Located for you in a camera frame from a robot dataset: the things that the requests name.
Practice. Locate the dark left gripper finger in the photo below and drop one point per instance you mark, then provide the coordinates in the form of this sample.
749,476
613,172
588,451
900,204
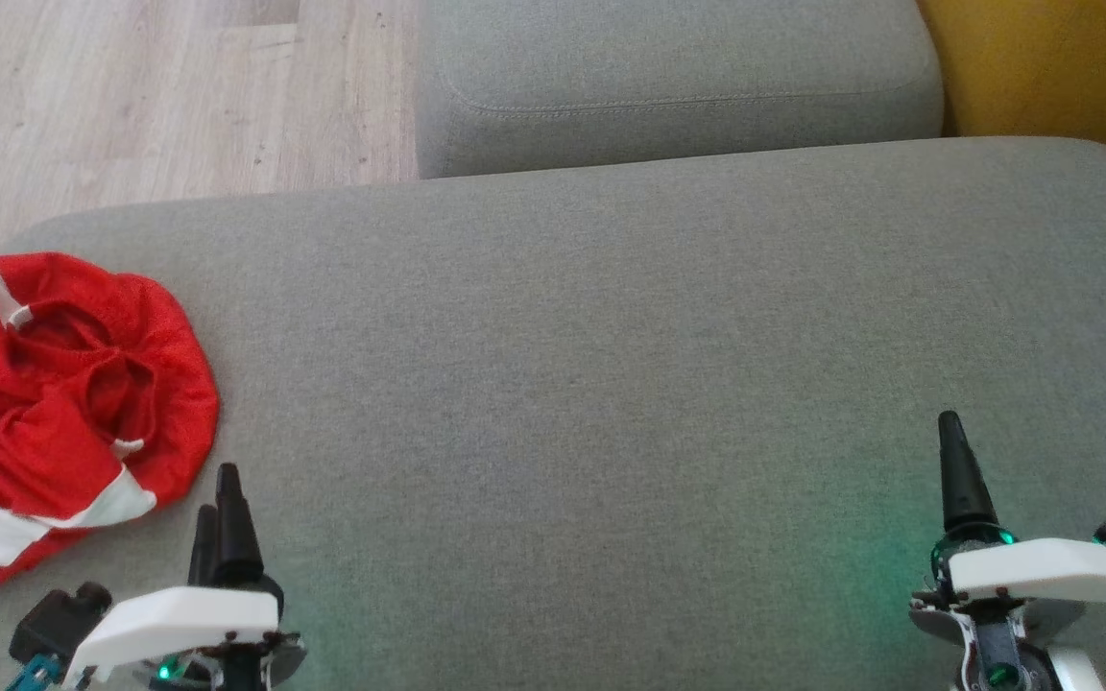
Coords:
204,552
236,537

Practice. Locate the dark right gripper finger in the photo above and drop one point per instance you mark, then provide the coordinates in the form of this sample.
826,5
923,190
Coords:
962,480

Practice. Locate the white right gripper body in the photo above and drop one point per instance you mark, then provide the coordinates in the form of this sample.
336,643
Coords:
1033,571

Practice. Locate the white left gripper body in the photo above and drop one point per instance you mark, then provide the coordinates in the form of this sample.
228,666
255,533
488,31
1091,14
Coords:
179,619

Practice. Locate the red and white jersey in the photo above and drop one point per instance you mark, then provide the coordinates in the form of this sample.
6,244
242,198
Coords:
63,384

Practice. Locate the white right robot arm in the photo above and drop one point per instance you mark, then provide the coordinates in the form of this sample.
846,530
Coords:
1081,672

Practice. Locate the large grey sofa seat cushion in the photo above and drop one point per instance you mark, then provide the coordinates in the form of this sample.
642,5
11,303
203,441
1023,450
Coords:
591,384

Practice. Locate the yellow sofa backrest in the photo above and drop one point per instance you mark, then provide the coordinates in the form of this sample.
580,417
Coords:
1062,67

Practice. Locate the small grey sofa seat cushion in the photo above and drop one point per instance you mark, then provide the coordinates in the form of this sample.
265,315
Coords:
678,77

